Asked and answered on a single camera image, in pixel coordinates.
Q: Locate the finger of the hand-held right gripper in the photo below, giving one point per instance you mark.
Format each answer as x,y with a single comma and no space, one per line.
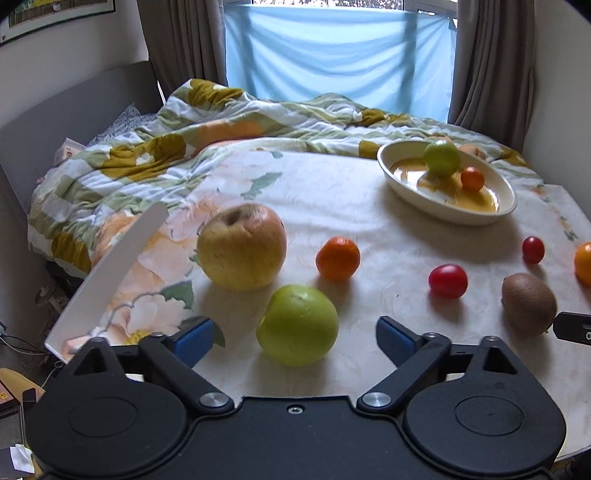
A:
573,327

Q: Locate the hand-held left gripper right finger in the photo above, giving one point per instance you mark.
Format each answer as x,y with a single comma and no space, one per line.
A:
392,335

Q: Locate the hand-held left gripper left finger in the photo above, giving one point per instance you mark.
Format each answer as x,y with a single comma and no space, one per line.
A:
194,340

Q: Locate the brown kiwi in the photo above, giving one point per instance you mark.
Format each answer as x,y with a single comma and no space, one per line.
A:
528,302

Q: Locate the orange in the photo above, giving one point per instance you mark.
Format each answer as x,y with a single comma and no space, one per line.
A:
584,264

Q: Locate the small red cherry tomato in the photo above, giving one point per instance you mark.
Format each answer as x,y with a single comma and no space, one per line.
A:
533,250

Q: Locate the bumpy tangerine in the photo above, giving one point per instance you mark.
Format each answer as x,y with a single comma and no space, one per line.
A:
338,259

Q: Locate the green apple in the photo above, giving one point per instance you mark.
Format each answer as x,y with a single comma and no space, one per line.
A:
298,327
442,157

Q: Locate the large yellow red apple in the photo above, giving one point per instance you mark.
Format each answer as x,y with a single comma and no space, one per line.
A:
242,249

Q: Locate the cream oval bowl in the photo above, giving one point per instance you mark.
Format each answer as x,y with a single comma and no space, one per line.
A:
496,203

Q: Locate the floral tablecloth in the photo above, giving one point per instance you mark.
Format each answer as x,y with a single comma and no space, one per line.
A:
369,207

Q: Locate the small tangerine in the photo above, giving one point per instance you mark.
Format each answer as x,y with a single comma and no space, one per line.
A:
472,179

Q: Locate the cardboard box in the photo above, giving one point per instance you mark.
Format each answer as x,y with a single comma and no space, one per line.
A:
16,387

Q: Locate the striped floral blanket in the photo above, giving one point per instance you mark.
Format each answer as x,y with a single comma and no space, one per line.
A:
138,152

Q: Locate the white crumpled paper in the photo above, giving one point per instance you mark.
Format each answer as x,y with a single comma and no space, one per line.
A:
22,458

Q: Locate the small pink box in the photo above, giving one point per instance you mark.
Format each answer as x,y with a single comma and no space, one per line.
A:
68,151

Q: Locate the patterned pillow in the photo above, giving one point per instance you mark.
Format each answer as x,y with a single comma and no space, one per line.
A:
124,122

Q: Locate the grey headboard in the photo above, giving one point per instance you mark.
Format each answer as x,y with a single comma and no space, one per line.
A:
55,110

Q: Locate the brown curtain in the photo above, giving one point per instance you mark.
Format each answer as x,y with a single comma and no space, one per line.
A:
184,41
494,64

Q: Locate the light blue window cloth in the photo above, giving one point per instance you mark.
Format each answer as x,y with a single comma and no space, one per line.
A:
337,55

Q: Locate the wall poster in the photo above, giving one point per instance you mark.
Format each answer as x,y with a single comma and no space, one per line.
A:
51,18

